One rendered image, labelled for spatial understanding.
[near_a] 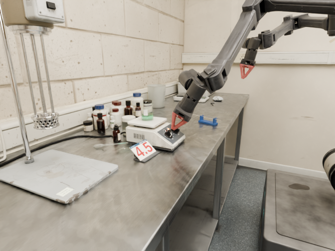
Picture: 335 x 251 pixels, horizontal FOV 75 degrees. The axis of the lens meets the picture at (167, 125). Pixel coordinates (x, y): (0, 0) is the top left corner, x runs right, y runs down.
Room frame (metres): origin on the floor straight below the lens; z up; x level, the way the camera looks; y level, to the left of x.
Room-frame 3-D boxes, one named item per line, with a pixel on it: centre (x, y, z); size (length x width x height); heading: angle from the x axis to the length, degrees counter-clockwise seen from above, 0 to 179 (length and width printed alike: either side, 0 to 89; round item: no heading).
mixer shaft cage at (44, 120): (0.58, 0.33, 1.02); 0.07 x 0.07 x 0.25
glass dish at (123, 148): (0.73, 0.16, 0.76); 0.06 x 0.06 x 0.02
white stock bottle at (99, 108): (1.00, 0.32, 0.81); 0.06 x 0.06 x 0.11
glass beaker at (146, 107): (0.84, 0.08, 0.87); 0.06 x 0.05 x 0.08; 17
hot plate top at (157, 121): (0.83, 0.08, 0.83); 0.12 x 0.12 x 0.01; 65
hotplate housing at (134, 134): (0.82, 0.05, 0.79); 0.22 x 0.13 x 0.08; 65
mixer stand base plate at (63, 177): (0.57, 0.32, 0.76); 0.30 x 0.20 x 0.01; 65
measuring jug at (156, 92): (1.51, 0.07, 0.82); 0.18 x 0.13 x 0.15; 170
